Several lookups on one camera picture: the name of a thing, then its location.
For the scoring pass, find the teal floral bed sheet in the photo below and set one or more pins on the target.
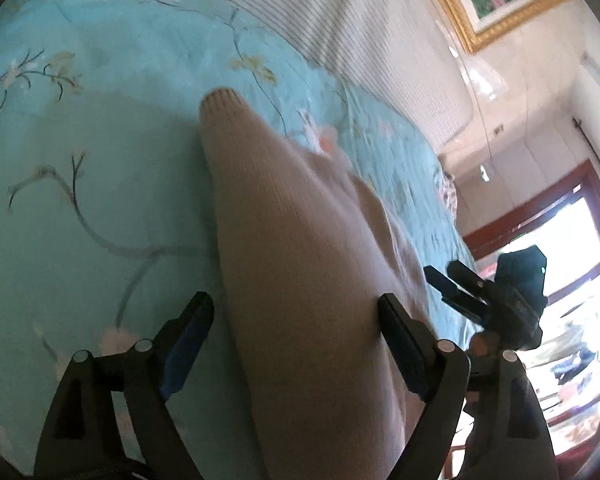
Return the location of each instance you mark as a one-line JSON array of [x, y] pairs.
[[95, 200]]

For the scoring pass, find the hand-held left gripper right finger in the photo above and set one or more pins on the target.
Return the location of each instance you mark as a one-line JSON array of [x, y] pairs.
[[405, 352]]

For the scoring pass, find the striped white headboard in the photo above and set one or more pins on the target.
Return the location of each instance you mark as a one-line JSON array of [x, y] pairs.
[[360, 45]]

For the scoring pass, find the beige knitted sweater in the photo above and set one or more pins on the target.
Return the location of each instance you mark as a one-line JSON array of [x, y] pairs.
[[300, 280]]

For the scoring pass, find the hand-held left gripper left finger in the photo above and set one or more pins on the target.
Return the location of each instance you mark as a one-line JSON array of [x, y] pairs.
[[185, 357]]

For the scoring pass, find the red-brown framed window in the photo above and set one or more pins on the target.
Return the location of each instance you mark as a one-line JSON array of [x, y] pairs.
[[565, 290]]

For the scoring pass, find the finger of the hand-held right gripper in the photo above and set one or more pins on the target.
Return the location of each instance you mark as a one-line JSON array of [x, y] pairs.
[[445, 287], [467, 277]]

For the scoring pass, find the small-flowered cloth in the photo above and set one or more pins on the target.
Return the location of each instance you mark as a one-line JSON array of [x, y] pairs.
[[448, 185]]

